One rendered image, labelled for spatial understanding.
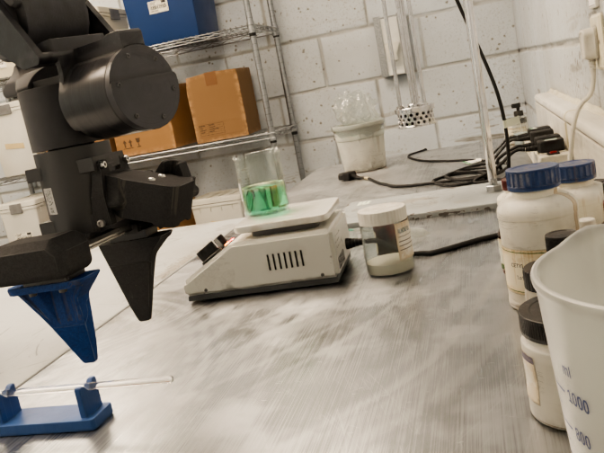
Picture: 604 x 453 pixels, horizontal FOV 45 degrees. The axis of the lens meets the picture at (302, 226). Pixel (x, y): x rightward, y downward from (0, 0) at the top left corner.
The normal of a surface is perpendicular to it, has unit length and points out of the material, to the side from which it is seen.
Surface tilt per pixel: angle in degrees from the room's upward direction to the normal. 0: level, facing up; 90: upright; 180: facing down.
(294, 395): 0
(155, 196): 89
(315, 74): 90
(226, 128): 89
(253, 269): 90
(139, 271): 81
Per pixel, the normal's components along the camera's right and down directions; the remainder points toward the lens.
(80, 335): -0.17, 0.48
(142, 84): 0.77, -0.04
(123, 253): -0.26, 0.07
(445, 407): -0.18, -0.97
